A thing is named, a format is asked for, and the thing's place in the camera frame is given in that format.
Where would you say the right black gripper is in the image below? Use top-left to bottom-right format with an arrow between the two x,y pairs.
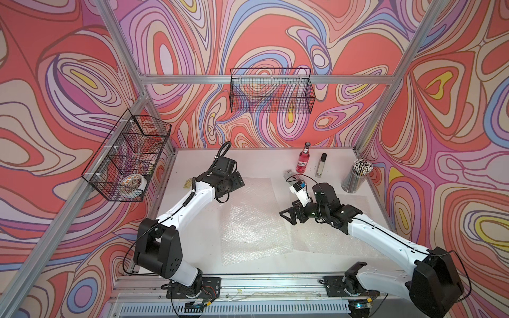
279,197 -> 328,226

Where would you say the silver black marker tube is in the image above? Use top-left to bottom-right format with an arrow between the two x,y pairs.
315,153 -> 327,178

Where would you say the left black wire basket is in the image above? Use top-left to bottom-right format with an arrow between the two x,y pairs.
82,110 -> 172,202

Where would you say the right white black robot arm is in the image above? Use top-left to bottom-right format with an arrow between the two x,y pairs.
280,180 -> 465,317

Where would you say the bubble wrap sheet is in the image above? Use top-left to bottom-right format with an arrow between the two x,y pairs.
290,198 -> 384,258
220,178 -> 293,266

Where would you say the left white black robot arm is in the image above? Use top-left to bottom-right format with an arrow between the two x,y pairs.
133,156 -> 245,288

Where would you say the black wire basket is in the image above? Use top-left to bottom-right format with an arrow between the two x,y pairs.
229,66 -> 316,114
82,110 -> 172,202

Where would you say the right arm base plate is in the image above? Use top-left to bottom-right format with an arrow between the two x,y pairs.
318,275 -> 380,298

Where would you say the grey tape dispenser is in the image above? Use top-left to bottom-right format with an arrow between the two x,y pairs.
284,170 -> 298,182

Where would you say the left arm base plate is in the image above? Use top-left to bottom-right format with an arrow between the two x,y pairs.
166,276 -> 221,299

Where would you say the aluminium front rail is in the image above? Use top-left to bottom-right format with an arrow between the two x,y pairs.
103,273 -> 424,317

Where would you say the metal cup of pencils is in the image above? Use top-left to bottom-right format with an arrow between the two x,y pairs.
341,159 -> 373,193

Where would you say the right pink drink bottle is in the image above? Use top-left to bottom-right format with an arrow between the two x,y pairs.
296,142 -> 311,174

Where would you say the back black wire basket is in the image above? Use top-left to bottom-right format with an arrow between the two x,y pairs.
229,66 -> 316,114

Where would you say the tape roll in basket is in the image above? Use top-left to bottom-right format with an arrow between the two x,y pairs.
119,174 -> 148,198

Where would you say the yellow binder clip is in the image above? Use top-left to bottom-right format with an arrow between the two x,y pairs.
184,178 -> 193,189

